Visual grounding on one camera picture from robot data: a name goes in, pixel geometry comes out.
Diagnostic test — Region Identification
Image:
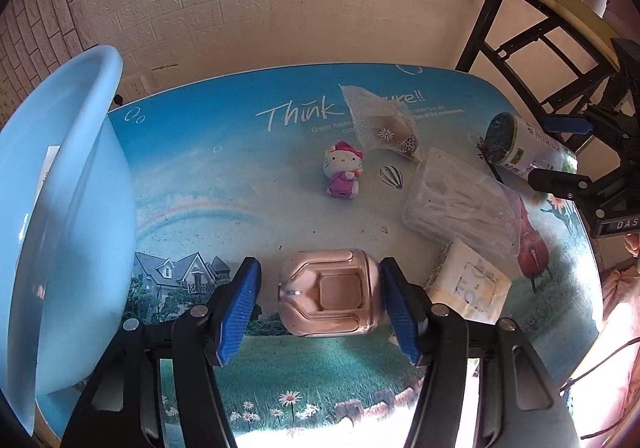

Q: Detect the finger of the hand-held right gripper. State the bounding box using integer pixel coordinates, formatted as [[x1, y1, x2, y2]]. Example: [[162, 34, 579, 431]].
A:
[[542, 108, 597, 136], [527, 167, 597, 203]]

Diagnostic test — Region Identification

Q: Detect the pink cat figurine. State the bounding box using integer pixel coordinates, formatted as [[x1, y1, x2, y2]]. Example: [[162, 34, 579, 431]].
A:
[[322, 140, 365, 201]]

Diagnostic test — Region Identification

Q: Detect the pink clothing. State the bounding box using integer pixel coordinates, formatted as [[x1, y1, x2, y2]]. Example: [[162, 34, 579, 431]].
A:
[[575, 268, 640, 444]]

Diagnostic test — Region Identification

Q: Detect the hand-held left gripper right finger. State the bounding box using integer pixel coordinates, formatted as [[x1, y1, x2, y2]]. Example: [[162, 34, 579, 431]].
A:
[[378, 256, 583, 448]]

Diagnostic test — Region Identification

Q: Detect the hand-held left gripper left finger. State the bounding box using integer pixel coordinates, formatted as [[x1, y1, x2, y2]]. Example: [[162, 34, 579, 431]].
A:
[[60, 256, 263, 448]]

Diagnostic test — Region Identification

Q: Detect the green-label round can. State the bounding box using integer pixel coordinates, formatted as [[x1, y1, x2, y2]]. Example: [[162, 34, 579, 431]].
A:
[[484, 112, 576, 185]]

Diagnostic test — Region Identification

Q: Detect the light blue plastic basin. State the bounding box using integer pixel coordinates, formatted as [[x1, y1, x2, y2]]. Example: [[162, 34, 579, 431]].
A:
[[0, 44, 138, 434]]

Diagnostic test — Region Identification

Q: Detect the thin black cable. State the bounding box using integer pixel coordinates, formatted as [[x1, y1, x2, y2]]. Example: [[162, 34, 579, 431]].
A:
[[565, 335, 640, 389]]

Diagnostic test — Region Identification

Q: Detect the clear flower-print snack packet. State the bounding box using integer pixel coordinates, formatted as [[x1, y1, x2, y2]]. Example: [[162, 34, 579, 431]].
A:
[[340, 84, 423, 163]]

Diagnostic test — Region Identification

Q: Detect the clear plastic box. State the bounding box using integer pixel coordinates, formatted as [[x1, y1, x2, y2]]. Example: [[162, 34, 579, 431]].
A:
[[402, 148, 526, 261]]

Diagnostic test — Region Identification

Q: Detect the white tissue packet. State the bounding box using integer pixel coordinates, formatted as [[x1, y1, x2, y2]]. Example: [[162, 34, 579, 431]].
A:
[[425, 238, 513, 326]]

